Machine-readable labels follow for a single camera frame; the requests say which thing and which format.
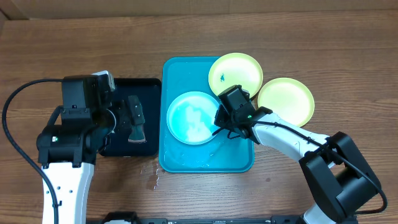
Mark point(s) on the teal serving tray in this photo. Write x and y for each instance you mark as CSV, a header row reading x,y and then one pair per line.
x,y
181,75

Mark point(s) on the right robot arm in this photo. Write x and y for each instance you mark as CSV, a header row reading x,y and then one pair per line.
x,y
341,181

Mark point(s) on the yellow plate with stain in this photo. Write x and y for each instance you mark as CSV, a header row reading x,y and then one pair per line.
x,y
235,69

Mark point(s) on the green scrubbing sponge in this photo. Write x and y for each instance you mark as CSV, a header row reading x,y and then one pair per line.
x,y
137,134

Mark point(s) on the black mounting rail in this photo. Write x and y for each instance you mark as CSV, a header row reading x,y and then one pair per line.
x,y
131,217

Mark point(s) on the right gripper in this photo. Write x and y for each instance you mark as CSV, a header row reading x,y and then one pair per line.
x,y
222,122

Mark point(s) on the white plate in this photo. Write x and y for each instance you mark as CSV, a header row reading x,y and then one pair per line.
x,y
191,117

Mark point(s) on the black tray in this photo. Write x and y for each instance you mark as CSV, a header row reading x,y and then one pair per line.
x,y
148,90

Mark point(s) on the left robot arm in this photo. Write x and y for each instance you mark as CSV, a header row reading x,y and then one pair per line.
x,y
76,133

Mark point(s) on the yellow plate cleaned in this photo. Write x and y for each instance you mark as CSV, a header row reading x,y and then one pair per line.
x,y
290,99

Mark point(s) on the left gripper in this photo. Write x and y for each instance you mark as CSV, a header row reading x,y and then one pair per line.
x,y
120,107

